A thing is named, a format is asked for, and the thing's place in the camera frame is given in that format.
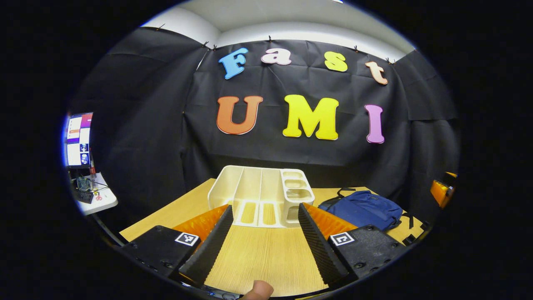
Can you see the computer monitor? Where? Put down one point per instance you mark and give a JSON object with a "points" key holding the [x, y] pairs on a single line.
{"points": [[79, 139]]}

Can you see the blue schoolbag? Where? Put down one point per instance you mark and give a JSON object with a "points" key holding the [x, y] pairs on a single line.
{"points": [[366, 208]]}

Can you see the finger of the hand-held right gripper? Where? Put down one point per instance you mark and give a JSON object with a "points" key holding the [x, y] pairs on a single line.
{"points": [[439, 189]]}

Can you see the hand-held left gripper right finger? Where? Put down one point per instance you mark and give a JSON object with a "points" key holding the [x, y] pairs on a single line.
{"points": [[318, 250]]}

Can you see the red scissors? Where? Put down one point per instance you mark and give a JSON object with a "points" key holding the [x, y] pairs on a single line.
{"points": [[98, 196]]}

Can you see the white side table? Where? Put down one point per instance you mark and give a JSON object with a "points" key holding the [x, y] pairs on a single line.
{"points": [[106, 204]]}

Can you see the red bottle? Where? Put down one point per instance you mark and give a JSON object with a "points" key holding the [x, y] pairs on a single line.
{"points": [[92, 168]]}

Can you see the white plastic bookshelf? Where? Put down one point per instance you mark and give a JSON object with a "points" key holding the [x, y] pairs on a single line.
{"points": [[250, 187]]}

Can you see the black backdrop cloth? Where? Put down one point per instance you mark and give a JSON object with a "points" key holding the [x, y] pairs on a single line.
{"points": [[208, 146]]}

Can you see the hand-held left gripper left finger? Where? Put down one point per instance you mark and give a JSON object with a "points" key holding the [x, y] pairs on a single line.
{"points": [[208, 250]]}

